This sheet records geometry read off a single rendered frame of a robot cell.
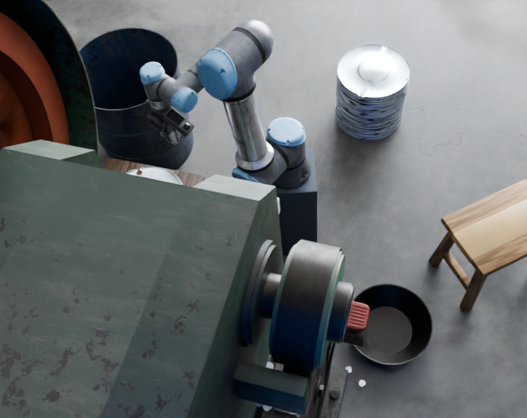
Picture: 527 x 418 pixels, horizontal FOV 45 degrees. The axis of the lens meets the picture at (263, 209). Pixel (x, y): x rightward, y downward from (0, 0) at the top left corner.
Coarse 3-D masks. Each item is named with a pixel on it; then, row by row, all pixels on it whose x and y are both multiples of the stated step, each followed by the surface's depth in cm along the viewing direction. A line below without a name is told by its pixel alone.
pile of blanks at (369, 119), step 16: (336, 80) 264; (336, 96) 269; (352, 96) 254; (400, 96) 255; (336, 112) 275; (352, 112) 261; (368, 112) 257; (384, 112) 258; (400, 112) 266; (352, 128) 270; (368, 128) 266; (384, 128) 267
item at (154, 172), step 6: (144, 168) 231; (150, 168) 231; (156, 168) 231; (162, 168) 230; (132, 174) 230; (144, 174) 230; (150, 174) 229; (156, 174) 229; (162, 174) 229; (168, 174) 229; (162, 180) 228; (168, 180) 228; (174, 180) 227
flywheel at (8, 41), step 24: (0, 24) 108; (0, 48) 109; (24, 48) 115; (0, 72) 116; (24, 72) 117; (48, 72) 124; (0, 96) 117; (24, 96) 123; (48, 96) 126; (0, 120) 118; (24, 120) 126; (48, 120) 128; (0, 144) 124
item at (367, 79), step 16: (352, 48) 263; (368, 48) 263; (352, 64) 260; (368, 64) 258; (384, 64) 258; (400, 64) 258; (352, 80) 255; (368, 80) 254; (384, 80) 254; (400, 80) 253; (368, 96) 250; (384, 96) 249
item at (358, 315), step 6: (354, 306) 155; (360, 306) 154; (366, 306) 154; (354, 312) 154; (360, 312) 154; (366, 312) 154; (354, 318) 153; (360, 318) 153; (366, 318) 153; (348, 324) 152; (354, 324) 152; (360, 324) 152; (366, 324) 152; (354, 330) 153; (360, 330) 152
